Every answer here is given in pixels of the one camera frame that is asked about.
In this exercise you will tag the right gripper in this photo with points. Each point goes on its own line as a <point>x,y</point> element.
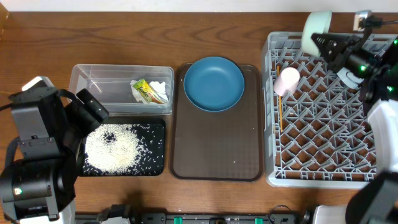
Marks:
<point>345,46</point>

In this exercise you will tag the mint green bowl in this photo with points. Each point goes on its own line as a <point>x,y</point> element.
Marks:
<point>316,23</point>

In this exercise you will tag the light blue small bowl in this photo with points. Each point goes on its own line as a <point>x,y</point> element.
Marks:
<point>349,79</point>

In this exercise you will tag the pink plastic cup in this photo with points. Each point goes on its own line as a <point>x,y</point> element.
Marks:
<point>287,81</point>

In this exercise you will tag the dark blue plate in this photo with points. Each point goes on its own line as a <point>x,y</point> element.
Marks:
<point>214,84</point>

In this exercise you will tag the green yellow snack wrapper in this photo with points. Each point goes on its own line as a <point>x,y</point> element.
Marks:
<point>147,92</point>

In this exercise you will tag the white rice grains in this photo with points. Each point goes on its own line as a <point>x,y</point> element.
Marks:
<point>115,149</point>

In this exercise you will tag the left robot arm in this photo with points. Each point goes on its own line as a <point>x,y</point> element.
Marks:
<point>40,170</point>

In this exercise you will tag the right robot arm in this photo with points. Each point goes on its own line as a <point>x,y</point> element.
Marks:
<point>376,202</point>

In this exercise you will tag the grey dishwasher rack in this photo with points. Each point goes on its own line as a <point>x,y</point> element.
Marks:
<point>326,140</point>

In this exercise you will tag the clear plastic waste bin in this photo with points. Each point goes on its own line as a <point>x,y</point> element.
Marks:
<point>111,85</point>

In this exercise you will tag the brown serving tray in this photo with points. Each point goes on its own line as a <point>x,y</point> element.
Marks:
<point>226,145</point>

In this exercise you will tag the black plastic tray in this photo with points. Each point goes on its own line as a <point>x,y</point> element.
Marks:
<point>155,161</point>

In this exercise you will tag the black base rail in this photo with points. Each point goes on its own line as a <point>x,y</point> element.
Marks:
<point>161,218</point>

